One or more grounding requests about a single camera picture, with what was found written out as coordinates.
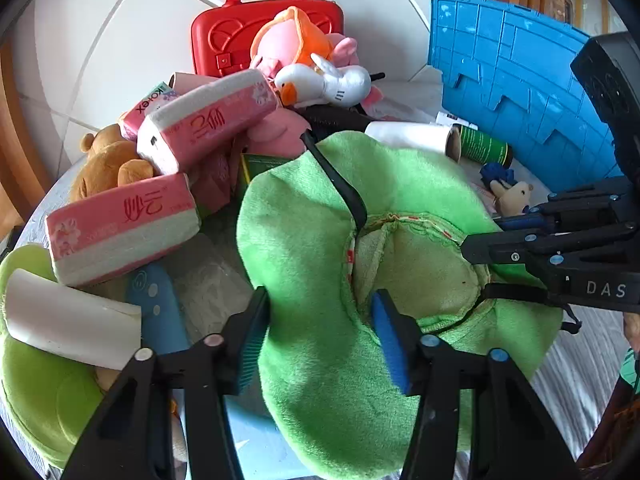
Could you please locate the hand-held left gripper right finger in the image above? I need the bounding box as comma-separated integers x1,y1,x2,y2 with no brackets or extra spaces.
369,289,583,480

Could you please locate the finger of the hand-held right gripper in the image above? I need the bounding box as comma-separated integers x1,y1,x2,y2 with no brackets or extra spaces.
460,222,640,313
492,176,638,233

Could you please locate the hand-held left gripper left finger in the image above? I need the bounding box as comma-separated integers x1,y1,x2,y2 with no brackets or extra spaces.
60,286,273,480

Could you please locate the green plush hat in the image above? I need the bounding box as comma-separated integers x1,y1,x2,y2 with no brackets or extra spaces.
236,130,563,480

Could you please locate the blue plastic storage crate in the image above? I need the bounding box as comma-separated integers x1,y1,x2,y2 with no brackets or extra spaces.
427,0,626,193

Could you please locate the small beige plush bunny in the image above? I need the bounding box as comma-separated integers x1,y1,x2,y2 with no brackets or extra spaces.
490,180,533,216

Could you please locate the green can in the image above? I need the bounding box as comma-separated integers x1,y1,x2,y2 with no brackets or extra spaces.
452,124,514,168

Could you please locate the white paper roll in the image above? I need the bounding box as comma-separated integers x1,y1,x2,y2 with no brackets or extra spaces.
364,121,461,163

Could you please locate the pink tissue pack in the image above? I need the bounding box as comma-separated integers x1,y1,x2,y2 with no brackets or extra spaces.
136,67,280,176
45,172,201,288

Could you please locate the dark green box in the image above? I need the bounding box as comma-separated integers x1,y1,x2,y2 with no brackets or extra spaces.
240,152,286,196

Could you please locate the white curved card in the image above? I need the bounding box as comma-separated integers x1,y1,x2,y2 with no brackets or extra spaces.
4,268,142,371

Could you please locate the black hair dryer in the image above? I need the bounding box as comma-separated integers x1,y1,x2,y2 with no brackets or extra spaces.
300,105,381,133

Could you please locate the lime green cushion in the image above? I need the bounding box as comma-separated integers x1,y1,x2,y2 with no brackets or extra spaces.
0,245,108,471

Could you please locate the white goose plush toy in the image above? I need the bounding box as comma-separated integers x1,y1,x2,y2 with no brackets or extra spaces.
274,52,372,108

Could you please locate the brown teddy bear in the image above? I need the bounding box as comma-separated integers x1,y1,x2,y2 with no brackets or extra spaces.
69,124,156,203

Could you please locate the pink and green packet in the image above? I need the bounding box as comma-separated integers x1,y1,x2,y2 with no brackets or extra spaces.
118,81,181,141

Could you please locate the pink pig plush toy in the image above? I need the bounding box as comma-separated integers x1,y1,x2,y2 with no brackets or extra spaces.
249,6,360,81

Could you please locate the red toy suitcase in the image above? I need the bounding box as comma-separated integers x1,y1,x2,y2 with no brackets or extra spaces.
190,0,346,81

